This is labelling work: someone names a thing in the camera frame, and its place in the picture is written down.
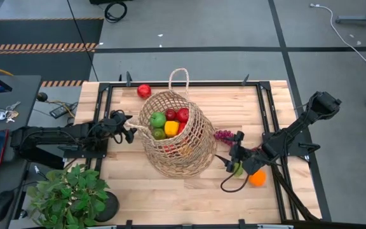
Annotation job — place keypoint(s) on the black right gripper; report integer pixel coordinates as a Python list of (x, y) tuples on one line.
[(248, 157)]

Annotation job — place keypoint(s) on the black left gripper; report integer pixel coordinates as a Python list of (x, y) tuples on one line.
[(111, 128)]

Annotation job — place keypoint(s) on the green cucumber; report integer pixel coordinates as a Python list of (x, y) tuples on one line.
[(238, 169)]

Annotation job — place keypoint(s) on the green apple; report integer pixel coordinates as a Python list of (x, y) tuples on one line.
[(157, 119)]

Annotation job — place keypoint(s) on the orange fruit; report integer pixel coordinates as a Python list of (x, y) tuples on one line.
[(258, 178)]

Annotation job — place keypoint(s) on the green pear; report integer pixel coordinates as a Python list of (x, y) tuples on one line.
[(158, 134)]

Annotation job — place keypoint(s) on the open-weave wicker basket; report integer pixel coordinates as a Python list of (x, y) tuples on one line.
[(202, 136)]

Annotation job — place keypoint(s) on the yellow bell pepper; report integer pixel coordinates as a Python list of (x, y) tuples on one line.
[(171, 128)]

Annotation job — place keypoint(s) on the dark red apple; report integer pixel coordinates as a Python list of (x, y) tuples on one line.
[(170, 114)]

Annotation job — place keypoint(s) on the red round fruit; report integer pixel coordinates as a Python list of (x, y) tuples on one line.
[(170, 149)]

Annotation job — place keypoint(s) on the red bell pepper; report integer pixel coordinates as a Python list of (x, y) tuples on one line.
[(182, 127)]

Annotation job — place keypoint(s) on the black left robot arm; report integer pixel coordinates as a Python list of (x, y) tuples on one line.
[(43, 136)]

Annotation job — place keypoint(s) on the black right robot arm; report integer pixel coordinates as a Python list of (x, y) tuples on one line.
[(297, 127)]

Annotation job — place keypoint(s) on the purple grape bunch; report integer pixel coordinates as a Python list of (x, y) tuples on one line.
[(222, 135)]

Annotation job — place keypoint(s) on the black power adapter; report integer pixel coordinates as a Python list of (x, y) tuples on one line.
[(59, 111)]

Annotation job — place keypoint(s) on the black plant pot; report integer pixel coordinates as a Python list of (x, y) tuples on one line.
[(110, 206)]

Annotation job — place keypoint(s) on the black round knob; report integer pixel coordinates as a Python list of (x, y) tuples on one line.
[(42, 96)]

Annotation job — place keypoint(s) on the green leafy plant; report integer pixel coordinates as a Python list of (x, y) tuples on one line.
[(68, 197)]

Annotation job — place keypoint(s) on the black side desk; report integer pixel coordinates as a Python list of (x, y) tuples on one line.
[(21, 95)]

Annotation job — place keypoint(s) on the bunch of metal keys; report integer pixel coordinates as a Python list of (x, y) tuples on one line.
[(12, 111)]

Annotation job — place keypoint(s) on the black hazard-striped floor mat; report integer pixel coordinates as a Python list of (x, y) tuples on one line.
[(43, 31)]

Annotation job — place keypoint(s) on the black computer mouse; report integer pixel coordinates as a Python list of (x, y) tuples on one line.
[(0, 206)]

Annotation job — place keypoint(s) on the grey desk foot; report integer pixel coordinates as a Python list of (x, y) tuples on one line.
[(351, 21)]

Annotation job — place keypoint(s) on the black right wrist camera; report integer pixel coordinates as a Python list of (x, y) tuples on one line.
[(239, 136)]

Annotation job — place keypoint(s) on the black frame clamp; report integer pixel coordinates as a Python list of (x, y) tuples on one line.
[(245, 79), (128, 223), (241, 223), (128, 79)]

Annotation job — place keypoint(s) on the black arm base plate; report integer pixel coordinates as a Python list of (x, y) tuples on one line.
[(87, 154), (310, 148)]

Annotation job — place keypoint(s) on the black metal table frame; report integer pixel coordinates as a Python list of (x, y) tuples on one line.
[(160, 84)]

